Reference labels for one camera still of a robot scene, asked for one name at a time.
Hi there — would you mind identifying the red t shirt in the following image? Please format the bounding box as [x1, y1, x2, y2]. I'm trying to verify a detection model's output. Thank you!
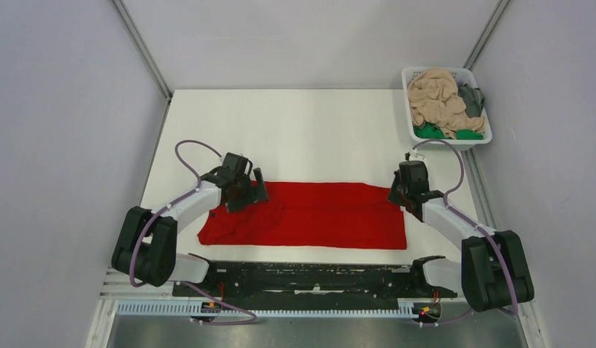
[198, 182, 407, 250]

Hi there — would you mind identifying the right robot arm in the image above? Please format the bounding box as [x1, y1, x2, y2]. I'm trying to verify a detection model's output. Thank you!
[389, 160, 535, 312]

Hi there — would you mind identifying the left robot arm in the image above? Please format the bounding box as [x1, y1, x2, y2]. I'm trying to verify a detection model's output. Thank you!
[111, 152, 269, 296]

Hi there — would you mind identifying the green t shirt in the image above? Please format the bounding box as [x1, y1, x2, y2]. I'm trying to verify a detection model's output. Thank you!
[413, 123, 484, 141]

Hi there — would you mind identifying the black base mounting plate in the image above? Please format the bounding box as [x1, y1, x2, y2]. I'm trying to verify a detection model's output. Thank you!
[198, 261, 457, 301]

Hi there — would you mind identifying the beige t shirt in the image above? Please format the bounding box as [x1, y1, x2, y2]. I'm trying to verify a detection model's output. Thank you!
[407, 68, 486, 136]

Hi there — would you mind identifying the grey t shirt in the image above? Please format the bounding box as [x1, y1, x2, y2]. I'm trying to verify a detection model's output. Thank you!
[458, 83, 485, 118]

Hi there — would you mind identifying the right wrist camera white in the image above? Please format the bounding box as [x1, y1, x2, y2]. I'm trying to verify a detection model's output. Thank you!
[405, 149, 426, 162]

